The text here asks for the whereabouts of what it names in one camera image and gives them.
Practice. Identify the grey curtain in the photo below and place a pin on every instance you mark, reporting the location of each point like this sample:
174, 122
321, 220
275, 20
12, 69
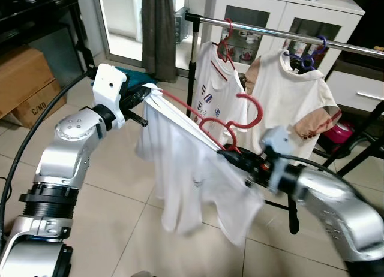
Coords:
159, 31

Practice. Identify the white drawer unit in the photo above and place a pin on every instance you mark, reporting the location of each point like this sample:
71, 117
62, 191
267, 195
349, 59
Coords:
354, 88

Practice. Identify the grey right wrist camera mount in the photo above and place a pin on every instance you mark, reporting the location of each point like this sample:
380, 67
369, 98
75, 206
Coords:
277, 145

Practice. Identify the pink container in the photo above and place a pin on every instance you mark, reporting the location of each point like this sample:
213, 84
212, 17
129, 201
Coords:
341, 133

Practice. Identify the blue clothes hanger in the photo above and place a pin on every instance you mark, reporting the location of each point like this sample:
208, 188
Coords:
307, 62

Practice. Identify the cream t-shirt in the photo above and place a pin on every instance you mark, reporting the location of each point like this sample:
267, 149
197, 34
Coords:
288, 103

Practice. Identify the red clothes hanger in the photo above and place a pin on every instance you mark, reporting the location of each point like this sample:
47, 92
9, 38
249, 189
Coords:
230, 31
261, 111

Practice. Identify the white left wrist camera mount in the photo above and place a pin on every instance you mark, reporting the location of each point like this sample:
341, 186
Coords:
110, 85

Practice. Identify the white striped t-shirt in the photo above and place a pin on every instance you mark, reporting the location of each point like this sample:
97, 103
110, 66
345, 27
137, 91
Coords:
210, 91

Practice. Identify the metal clothes rack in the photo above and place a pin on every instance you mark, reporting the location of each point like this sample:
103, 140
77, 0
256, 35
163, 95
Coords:
270, 31

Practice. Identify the printed cardboard box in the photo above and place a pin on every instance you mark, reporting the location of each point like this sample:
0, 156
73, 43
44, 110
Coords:
39, 103

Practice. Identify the black desk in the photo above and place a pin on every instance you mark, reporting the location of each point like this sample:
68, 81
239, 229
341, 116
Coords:
36, 13

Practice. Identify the white glass-door cabinet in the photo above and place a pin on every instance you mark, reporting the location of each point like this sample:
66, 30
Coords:
279, 12

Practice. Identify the teal floor mat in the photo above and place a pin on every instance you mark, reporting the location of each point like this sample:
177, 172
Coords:
138, 76

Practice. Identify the large plain cardboard box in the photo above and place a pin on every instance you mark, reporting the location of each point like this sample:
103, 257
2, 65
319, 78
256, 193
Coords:
21, 73

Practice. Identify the plain white t-shirt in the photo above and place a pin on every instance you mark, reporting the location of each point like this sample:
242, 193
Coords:
180, 163

